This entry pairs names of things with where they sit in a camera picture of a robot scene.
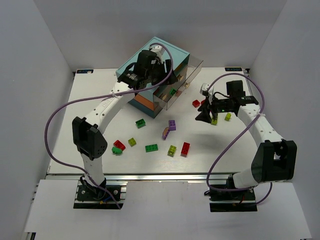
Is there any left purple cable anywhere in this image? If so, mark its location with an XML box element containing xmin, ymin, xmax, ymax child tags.
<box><xmin>44</xmin><ymin>42</ymin><xmax>175</xmax><ymax>210</ymax></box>

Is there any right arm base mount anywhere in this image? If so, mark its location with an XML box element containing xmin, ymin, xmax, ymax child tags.
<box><xmin>204</xmin><ymin>174</ymin><xmax>258</xmax><ymax>213</ymax></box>

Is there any right blue label sticker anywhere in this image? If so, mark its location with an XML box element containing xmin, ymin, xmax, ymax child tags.
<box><xmin>224</xmin><ymin>67</ymin><xmax>243</xmax><ymax>72</ymax></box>

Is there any purple curved patterned lego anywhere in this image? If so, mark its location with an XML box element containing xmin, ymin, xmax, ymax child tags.
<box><xmin>162</xmin><ymin>127</ymin><xmax>170</xmax><ymax>140</ymax></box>

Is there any small red lego brick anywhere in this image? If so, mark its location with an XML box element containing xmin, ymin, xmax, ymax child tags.
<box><xmin>192</xmin><ymin>99</ymin><xmax>201</xmax><ymax>108</ymax></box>

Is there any red 2x3 lego brick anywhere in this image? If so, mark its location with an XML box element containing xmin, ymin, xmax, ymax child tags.
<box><xmin>180</xmin><ymin>142</ymin><xmax>190</xmax><ymax>157</ymax></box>

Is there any lime 2x3 lego right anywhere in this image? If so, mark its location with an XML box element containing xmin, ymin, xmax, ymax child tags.
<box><xmin>211</xmin><ymin>118</ymin><xmax>218</xmax><ymax>126</ymax></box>

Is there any lime patterned lego centre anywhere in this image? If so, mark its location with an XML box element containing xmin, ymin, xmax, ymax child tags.
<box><xmin>167</xmin><ymin>145</ymin><xmax>177</xmax><ymax>157</ymax></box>

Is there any green 2x4 lego brick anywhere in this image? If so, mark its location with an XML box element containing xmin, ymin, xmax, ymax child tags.
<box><xmin>145</xmin><ymin>144</ymin><xmax>159</xmax><ymax>153</ymax></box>

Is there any teal orange drawer cabinet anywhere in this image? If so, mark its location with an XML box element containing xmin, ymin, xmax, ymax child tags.
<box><xmin>116</xmin><ymin>37</ymin><xmax>190</xmax><ymax>118</ymax></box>

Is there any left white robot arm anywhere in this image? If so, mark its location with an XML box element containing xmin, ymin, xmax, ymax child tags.
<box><xmin>72</xmin><ymin>45</ymin><xmax>177</xmax><ymax>187</ymax></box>

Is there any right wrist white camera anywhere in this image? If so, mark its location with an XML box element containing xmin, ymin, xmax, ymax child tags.
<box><xmin>199</xmin><ymin>83</ymin><xmax>214</xmax><ymax>97</ymax></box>

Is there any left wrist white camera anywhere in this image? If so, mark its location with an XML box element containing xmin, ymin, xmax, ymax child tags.
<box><xmin>149</xmin><ymin>44</ymin><xmax>165</xmax><ymax>62</ymax></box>

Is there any lime 2x2 lego left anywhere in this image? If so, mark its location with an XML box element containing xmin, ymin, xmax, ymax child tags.
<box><xmin>128</xmin><ymin>137</ymin><xmax>137</xmax><ymax>147</ymax></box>

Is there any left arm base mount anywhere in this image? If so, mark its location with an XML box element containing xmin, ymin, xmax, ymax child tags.
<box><xmin>73</xmin><ymin>176</ymin><xmax>127</xmax><ymax>210</ymax></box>

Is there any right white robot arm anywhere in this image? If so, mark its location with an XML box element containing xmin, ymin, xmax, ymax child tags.
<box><xmin>195</xmin><ymin>80</ymin><xmax>297</xmax><ymax>192</ymax></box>

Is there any left blue label sticker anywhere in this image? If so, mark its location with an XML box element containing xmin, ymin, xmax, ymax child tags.
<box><xmin>76</xmin><ymin>69</ymin><xmax>94</xmax><ymax>74</ymax></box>

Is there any blue label sticker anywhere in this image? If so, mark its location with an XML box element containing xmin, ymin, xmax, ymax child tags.
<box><xmin>224</xmin><ymin>67</ymin><xmax>243</xmax><ymax>72</ymax></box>
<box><xmin>76</xmin><ymin>69</ymin><xmax>94</xmax><ymax>74</ymax></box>

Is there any purple 2x3 lego brick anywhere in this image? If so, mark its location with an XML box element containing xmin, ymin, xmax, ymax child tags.
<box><xmin>168</xmin><ymin>120</ymin><xmax>177</xmax><ymax>131</ymax></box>

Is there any dark green 2x2 lego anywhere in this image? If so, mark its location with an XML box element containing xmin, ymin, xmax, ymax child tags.
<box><xmin>135</xmin><ymin>118</ymin><xmax>146</xmax><ymax>129</ymax></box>

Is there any small lime lego right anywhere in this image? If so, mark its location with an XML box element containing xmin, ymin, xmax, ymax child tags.
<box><xmin>224</xmin><ymin>112</ymin><xmax>232</xmax><ymax>122</ymax></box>

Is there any green rounded lego piece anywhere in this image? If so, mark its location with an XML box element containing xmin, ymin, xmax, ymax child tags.
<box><xmin>111</xmin><ymin>146</ymin><xmax>123</xmax><ymax>155</ymax></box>

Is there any wrist white camera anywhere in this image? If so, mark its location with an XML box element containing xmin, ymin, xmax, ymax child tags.
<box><xmin>149</xmin><ymin>44</ymin><xmax>165</xmax><ymax>62</ymax></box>
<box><xmin>199</xmin><ymin>83</ymin><xmax>214</xmax><ymax>97</ymax></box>

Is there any red curved lego piece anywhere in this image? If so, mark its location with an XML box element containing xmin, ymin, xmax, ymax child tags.
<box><xmin>113</xmin><ymin>140</ymin><xmax>126</xmax><ymax>151</ymax></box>

